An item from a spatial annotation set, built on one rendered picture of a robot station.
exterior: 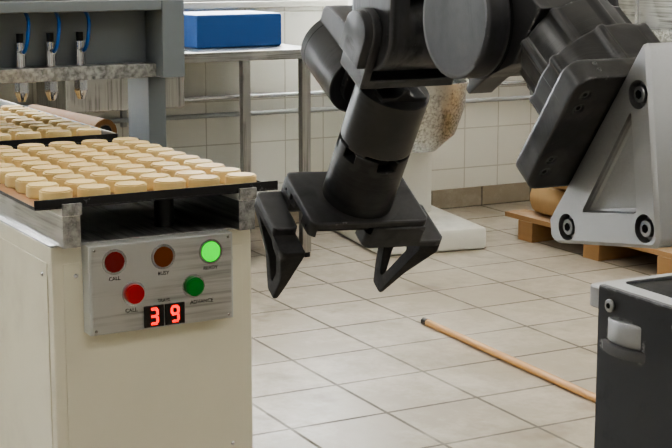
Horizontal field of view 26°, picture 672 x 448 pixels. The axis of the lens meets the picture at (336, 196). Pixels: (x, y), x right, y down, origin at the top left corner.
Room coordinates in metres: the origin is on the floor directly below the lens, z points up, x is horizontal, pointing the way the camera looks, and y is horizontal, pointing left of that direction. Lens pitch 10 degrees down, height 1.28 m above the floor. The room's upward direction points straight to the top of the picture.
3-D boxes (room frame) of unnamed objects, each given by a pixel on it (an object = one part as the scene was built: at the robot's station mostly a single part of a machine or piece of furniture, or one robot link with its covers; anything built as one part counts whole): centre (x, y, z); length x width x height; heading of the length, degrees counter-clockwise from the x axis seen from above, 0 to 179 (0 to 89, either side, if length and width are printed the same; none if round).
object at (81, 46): (2.94, 0.51, 1.07); 0.06 x 0.03 x 0.18; 30
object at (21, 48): (2.88, 0.62, 1.07); 0.06 x 0.03 x 0.18; 30
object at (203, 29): (6.20, 0.47, 0.95); 0.40 x 0.30 x 0.14; 121
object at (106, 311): (2.21, 0.27, 0.77); 0.24 x 0.04 x 0.14; 120
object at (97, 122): (3.45, 0.64, 0.87); 0.40 x 0.06 x 0.06; 35
